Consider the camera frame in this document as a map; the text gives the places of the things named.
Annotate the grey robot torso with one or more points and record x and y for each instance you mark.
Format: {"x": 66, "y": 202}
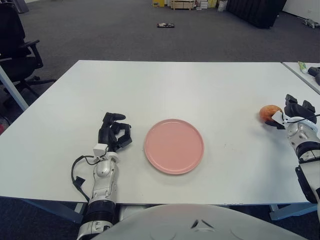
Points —
{"x": 200, "y": 225}

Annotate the pink round plate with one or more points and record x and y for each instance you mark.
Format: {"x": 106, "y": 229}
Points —
{"x": 174, "y": 147}

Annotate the white desk leg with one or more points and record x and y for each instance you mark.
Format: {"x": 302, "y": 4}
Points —
{"x": 12, "y": 87}

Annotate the black partition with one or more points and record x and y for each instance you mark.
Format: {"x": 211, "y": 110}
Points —
{"x": 256, "y": 12}

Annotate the grey toy robot dog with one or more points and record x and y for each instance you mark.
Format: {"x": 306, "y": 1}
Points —
{"x": 310, "y": 23}

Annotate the white cardboard boxes stack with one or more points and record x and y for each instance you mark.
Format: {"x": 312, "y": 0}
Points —
{"x": 201, "y": 4}

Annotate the red object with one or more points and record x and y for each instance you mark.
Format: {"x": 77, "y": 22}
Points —
{"x": 2, "y": 126}

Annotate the yellow box with black print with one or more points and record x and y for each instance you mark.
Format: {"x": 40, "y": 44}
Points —
{"x": 158, "y": 3}

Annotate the black tray on floor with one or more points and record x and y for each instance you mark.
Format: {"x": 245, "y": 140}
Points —
{"x": 165, "y": 25}

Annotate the white bag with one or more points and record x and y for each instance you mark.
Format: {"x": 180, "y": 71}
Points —
{"x": 222, "y": 6}

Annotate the wooden crate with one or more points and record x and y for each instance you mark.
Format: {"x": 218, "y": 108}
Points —
{"x": 182, "y": 4}

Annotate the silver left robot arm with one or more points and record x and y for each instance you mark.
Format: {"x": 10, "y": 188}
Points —
{"x": 102, "y": 171}

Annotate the black handheld controller with frame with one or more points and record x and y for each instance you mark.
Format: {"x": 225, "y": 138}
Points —
{"x": 314, "y": 71}

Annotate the pale yellow box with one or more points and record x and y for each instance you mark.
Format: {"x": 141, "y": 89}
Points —
{"x": 212, "y": 3}

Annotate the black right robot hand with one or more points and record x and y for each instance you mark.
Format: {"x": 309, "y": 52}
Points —
{"x": 297, "y": 111}

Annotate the green white tube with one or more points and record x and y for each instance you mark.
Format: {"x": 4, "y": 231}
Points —
{"x": 302, "y": 67}

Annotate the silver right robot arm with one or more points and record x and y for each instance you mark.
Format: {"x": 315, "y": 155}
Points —
{"x": 300, "y": 132}

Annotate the red yellow apple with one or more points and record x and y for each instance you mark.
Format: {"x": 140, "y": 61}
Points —
{"x": 267, "y": 112}

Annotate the black office chair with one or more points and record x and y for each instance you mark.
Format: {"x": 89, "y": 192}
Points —
{"x": 12, "y": 62}

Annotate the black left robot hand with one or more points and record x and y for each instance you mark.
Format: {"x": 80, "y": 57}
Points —
{"x": 105, "y": 135}

